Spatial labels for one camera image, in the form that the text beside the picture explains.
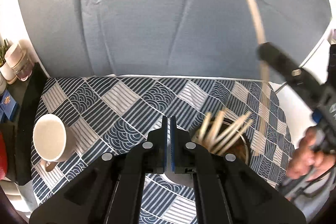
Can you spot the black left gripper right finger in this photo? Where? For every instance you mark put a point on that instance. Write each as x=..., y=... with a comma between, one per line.
x=226, y=189

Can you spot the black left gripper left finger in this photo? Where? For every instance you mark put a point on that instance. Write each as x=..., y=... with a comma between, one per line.
x=110, y=189

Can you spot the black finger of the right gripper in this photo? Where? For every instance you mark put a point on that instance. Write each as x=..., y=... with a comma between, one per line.
x=283, y=61

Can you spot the dark metal utensil cup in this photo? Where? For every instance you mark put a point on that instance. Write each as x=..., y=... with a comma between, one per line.
x=240, y=149

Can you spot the person's hand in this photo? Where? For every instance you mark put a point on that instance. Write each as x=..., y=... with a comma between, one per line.
x=304, y=158

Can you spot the beige ceramic mug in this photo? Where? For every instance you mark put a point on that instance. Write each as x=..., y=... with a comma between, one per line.
x=53, y=141

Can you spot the blue patterned tablecloth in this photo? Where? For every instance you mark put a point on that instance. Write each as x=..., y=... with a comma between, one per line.
x=110, y=114

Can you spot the blue fabric backdrop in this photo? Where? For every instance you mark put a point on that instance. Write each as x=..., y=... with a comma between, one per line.
x=213, y=38

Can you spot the red rimmed round clock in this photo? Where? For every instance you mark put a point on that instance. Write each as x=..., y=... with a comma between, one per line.
x=3, y=158

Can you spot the blue box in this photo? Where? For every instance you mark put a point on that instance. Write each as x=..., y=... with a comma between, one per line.
x=8, y=105

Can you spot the white potted plant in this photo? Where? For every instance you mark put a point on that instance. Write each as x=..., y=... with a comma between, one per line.
x=6, y=71

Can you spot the pink jar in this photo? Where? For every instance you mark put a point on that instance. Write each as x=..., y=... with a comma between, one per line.
x=19, y=61

